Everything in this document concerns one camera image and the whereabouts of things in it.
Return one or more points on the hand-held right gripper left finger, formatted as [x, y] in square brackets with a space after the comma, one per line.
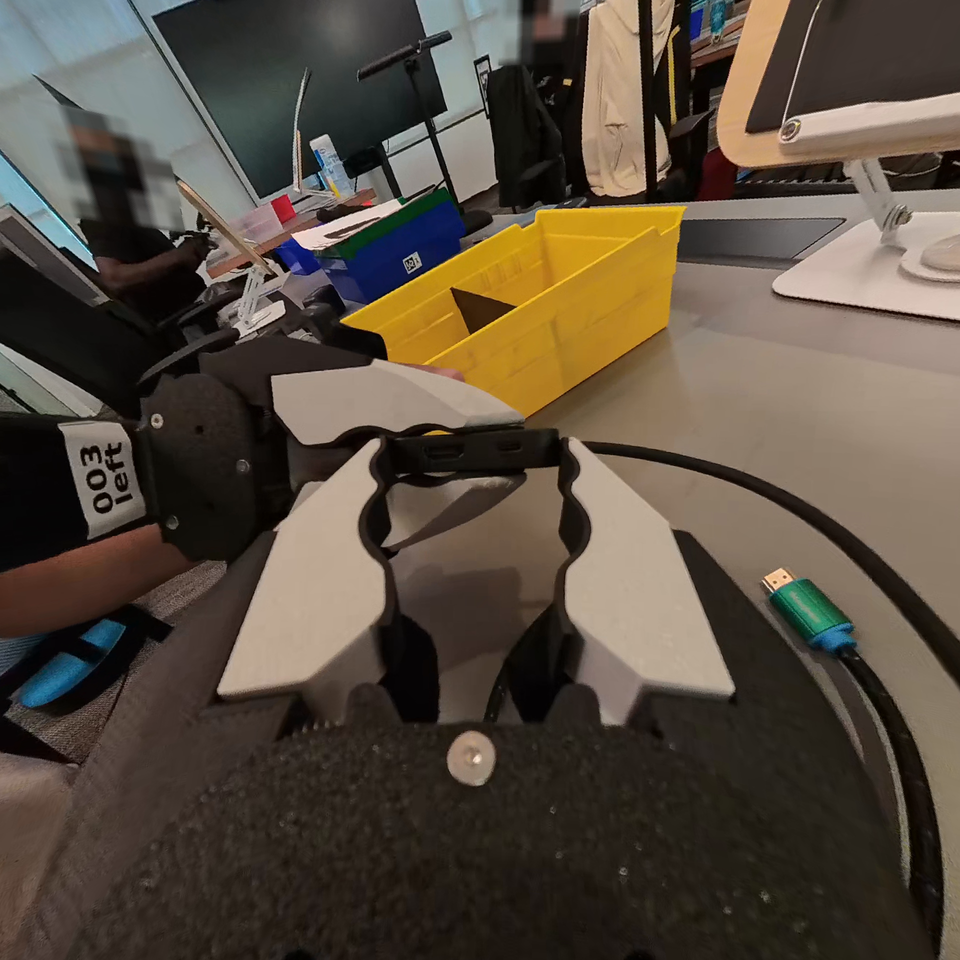
[315, 600]

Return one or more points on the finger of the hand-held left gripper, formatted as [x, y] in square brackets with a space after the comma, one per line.
[442, 510]
[375, 397]

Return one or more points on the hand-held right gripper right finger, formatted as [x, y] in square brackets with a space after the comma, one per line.
[645, 600]

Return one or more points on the dark grey hdmi switch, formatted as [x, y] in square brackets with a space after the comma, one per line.
[472, 454]

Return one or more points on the yellow plastic bin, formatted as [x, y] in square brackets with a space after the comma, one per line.
[600, 300]

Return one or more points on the person's left forearm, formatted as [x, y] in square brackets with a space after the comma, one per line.
[60, 592]

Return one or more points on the black bin divider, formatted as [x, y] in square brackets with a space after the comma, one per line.
[484, 311]

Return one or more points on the blue bin with tag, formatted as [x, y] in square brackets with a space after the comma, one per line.
[390, 255]

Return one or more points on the black office chair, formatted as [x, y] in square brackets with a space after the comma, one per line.
[75, 337]

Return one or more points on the wooden framed tablet on stand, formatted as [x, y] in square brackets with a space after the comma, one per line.
[225, 232]

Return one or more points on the white blue wipes canister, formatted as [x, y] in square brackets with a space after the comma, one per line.
[330, 165]

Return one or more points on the black jacket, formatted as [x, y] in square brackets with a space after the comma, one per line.
[525, 135]

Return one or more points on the large black screen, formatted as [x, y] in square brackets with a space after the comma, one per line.
[262, 90]

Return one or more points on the black stand with bar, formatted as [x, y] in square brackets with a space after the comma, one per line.
[405, 51]

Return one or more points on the white tablet stand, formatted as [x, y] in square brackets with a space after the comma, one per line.
[847, 277]

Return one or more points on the cream jacket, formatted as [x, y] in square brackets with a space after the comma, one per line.
[622, 97]

